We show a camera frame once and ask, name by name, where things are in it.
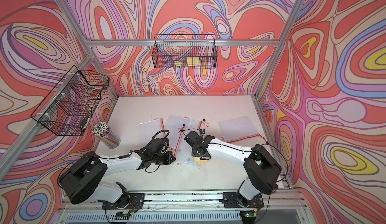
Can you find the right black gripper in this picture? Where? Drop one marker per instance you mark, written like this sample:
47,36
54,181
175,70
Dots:
194,153

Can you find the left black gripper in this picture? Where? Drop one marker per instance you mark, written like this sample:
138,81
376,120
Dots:
169,155

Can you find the yellow microfiber cloth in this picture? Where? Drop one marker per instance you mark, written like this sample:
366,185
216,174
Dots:
200,160

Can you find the clear mesh document bag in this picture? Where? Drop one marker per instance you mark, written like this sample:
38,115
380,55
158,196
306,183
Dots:
237,129
147,130
184,155
175,125

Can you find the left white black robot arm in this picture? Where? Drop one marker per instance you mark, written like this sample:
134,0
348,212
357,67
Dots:
87,178

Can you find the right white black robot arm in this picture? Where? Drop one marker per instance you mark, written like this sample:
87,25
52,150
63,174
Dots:
261,167

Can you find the yellow sticky note pad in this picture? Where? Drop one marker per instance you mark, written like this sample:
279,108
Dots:
193,61

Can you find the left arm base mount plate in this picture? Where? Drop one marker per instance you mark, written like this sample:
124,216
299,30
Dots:
135,201

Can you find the aluminium front rail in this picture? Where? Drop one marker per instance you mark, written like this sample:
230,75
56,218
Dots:
208,200

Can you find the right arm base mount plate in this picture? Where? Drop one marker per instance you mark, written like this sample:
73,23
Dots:
232,200

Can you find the black wire basket back wall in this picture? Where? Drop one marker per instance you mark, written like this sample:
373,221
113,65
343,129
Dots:
172,50

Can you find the black wire basket wall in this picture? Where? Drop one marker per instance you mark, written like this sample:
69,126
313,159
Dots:
172,50
69,106

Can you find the black wire basket left wall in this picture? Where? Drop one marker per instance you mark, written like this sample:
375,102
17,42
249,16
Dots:
69,106

